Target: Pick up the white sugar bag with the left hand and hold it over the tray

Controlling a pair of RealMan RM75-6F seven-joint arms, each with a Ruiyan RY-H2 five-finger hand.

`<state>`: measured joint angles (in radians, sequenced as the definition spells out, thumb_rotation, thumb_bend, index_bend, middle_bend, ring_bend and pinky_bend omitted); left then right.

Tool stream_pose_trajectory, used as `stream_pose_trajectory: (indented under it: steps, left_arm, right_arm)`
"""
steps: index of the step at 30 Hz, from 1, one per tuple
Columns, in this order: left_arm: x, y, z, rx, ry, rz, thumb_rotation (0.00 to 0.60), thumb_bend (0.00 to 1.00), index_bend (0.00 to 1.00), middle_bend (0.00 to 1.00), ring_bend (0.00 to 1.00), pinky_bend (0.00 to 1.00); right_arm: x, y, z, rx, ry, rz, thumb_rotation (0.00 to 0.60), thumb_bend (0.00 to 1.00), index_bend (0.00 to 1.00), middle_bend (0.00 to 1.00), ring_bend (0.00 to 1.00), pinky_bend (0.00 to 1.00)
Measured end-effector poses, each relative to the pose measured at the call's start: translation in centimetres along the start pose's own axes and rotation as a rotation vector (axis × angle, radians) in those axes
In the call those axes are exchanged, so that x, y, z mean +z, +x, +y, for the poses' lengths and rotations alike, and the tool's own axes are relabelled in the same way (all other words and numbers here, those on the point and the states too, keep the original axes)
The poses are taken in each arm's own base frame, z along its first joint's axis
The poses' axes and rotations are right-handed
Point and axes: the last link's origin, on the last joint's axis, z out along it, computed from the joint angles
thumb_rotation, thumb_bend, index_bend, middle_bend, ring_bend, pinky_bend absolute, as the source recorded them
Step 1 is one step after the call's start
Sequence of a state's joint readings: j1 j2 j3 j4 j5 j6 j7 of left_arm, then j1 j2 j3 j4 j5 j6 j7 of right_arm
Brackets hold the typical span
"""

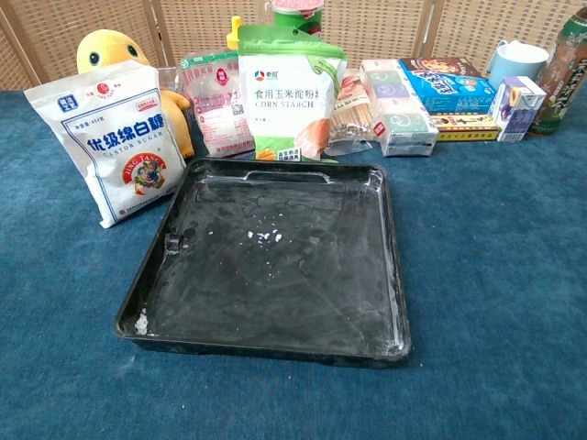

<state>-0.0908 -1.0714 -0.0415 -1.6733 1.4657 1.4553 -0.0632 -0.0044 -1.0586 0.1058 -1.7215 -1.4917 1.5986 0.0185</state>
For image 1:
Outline clear bag of wooden sticks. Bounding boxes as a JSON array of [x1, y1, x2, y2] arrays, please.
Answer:
[[324, 68, 382, 157]]

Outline flat yellow brown box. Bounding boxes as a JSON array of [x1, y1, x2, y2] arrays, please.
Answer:
[[429, 112, 501, 143]]

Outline green canister with red lid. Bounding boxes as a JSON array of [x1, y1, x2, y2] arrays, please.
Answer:
[[271, 0, 326, 42]]

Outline dark brown printed box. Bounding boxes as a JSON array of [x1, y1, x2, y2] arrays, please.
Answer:
[[415, 56, 483, 80]]

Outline yellow capped bottle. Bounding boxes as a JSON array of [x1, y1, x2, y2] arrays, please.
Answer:
[[225, 16, 243, 50]]

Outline white crumbs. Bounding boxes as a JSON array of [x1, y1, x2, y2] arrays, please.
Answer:
[[247, 230, 283, 245]]

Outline blue snack box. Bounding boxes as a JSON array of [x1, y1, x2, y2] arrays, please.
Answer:
[[397, 58, 499, 116]]

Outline green tea bottle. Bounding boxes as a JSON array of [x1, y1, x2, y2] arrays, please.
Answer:
[[526, 0, 587, 138]]

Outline yellow plush toy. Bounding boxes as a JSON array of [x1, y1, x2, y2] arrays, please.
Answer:
[[75, 28, 192, 160]]

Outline rattan folding screen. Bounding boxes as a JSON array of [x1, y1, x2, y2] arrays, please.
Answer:
[[0, 0, 587, 92]]

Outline light blue mug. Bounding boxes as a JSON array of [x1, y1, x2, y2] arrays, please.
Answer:
[[485, 39, 550, 93]]

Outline white caster sugar bag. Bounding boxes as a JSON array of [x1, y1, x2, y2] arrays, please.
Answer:
[[23, 60, 186, 229]]

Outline black baking tray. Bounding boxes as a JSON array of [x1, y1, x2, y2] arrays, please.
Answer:
[[113, 158, 413, 369]]

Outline small purple white drink carton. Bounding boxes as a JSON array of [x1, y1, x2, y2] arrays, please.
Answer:
[[487, 75, 548, 143]]

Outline green white corn starch pouch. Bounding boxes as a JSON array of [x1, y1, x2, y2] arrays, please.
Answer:
[[237, 24, 349, 162]]

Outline pink transparent snack bag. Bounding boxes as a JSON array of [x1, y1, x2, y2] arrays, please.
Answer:
[[177, 50, 257, 160]]

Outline blue table cloth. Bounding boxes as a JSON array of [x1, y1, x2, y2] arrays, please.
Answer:
[[0, 86, 587, 440]]

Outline clear plastic container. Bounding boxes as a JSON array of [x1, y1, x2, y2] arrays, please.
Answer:
[[157, 66, 184, 95]]

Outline pack of pocket tissues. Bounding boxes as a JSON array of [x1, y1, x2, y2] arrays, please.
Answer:
[[358, 58, 440, 159]]

